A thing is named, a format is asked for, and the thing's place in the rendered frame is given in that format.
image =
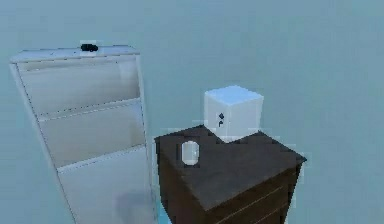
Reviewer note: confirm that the small black object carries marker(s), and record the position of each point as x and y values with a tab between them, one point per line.
89	47

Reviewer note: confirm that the white shelf unit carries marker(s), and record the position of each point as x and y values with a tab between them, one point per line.
90	133

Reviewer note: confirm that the white mug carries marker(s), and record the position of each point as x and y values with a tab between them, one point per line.
190	152

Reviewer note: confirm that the white cube box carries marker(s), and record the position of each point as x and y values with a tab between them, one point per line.
233	113

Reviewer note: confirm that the dark brown chest of drawers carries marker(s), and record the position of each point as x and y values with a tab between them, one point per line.
230	180

